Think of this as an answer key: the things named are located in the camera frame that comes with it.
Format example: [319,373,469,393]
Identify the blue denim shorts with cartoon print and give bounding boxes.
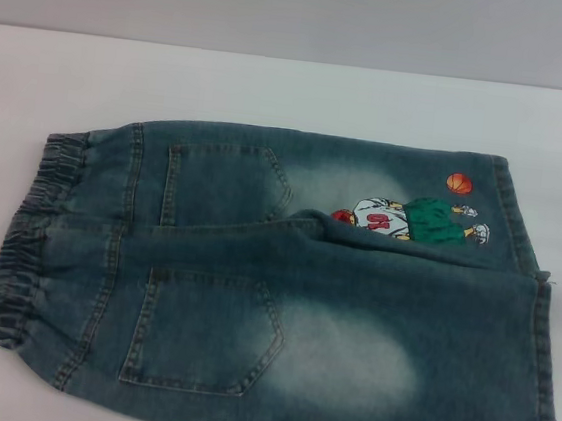
[0,99,562,421]

